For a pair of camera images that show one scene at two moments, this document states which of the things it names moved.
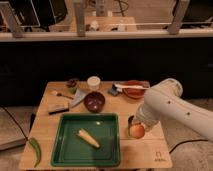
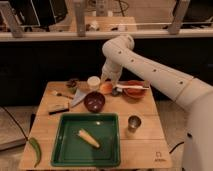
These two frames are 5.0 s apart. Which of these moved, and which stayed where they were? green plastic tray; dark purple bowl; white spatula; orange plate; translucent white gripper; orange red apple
Moved: orange red apple; translucent white gripper
Stayed: dark purple bowl; white spatula; green plastic tray; orange plate
